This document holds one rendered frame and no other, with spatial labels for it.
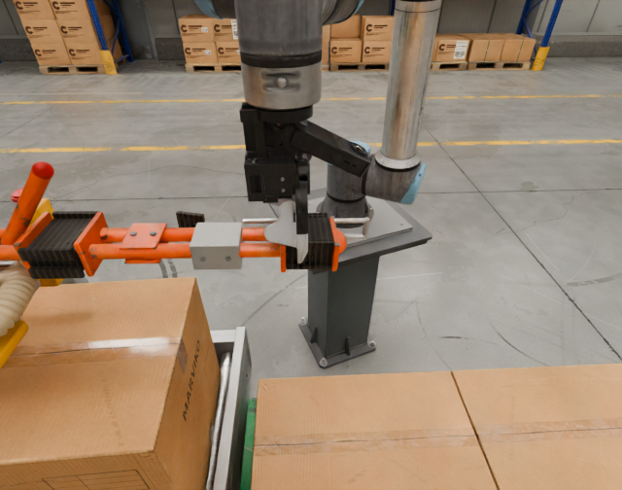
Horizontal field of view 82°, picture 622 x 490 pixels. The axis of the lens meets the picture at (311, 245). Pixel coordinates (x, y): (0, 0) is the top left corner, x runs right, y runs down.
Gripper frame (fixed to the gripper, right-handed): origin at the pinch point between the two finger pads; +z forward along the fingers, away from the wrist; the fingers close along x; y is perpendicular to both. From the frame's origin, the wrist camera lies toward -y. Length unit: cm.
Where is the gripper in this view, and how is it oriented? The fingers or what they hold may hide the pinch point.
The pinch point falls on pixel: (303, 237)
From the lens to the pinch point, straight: 55.2
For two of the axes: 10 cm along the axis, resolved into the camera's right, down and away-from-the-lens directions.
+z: 0.0, 8.0, 6.1
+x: 0.5, 6.0, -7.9
